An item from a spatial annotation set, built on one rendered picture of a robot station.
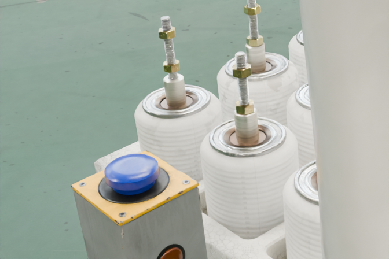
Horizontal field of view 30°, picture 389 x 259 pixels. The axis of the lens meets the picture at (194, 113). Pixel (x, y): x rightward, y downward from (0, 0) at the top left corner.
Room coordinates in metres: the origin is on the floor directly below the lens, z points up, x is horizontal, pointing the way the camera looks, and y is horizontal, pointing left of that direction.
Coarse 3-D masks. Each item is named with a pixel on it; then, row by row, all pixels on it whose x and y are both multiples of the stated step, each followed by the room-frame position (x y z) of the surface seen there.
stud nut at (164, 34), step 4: (160, 28) 0.72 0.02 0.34; (172, 28) 0.71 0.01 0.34; (160, 32) 0.71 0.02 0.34; (164, 32) 0.71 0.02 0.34; (168, 32) 0.71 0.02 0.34; (172, 32) 0.71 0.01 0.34; (160, 36) 0.71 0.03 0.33; (164, 36) 0.71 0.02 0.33; (168, 36) 0.71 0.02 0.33; (172, 36) 0.71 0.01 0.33
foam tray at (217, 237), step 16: (112, 160) 0.73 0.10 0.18; (208, 224) 0.58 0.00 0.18; (208, 240) 0.56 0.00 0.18; (224, 240) 0.55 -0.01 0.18; (240, 240) 0.55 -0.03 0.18; (256, 240) 0.55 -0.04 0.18; (272, 240) 0.54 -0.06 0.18; (208, 256) 0.56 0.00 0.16; (224, 256) 0.54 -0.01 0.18; (240, 256) 0.53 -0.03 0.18; (256, 256) 0.52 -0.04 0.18; (272, 256) 0.54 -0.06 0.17
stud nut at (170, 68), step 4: (176, 60) 0.72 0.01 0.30; (164, 64) 0.71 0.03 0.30; (168, 64) 0.71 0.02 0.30; (172, 64) 0.71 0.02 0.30; (176, 64) 0.71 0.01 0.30; (164, 68) 0.71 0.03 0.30; (168, 68) 0.71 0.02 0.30; (172, 68) 0.71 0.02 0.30; (176, 68) 0.71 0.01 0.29; (168, 72) 0.71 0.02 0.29; (172, 72) 0.71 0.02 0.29
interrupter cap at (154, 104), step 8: (160, 88) 0.75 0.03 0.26; (192, 88) 0.74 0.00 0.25; (200, 88) 0.73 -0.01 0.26; (152, 96) 0.73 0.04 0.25; (160, 96) 0.73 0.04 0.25; (192, 96) 0.72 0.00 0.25; (200, 96) 0.72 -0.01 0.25; (208, 96) 0.71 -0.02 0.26; (144, 104) 0.71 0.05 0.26; (152, 104) 0.71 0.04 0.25; (160, 104) 0.71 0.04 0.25; (192, 104) 0.70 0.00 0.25; (200, 104) 0.70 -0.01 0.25; (208, 104) 0.70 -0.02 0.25; (152, 112) 0.69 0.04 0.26; (160, 112) 0.69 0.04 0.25; (168, 112) 0.69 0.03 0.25; (176, 112) 0.69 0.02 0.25; (184, 112) 0.68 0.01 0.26; (192, 112) 0.68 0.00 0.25
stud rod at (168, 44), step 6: (162, 18) 0.71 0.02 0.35; (168, 18) 0.71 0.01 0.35; (162, 24) 0.71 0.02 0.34; (168, 24) 0.71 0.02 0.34; (168, 30) 0.71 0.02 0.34; (168, 42) 0.71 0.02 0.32; (168, 48) 0.71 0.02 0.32; (168, 54) 0.71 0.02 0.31; (174, 54) 0.71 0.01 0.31; (168, 60) 0.71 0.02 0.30; (174, 60) 0.71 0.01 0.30; (174, 72) 0.71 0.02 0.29; (174, 78) 0.71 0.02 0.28
